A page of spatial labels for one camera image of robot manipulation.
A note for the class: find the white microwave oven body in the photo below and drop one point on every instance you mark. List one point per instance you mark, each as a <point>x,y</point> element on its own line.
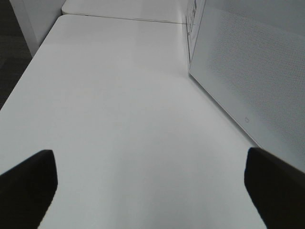
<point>193,18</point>

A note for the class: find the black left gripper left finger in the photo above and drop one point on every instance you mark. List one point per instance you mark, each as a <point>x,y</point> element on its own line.
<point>27,190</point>

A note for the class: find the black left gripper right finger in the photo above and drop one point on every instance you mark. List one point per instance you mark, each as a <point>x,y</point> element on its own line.
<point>276,189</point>

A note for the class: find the white partition panel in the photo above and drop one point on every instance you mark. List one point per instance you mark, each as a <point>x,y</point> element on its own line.
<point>36,18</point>

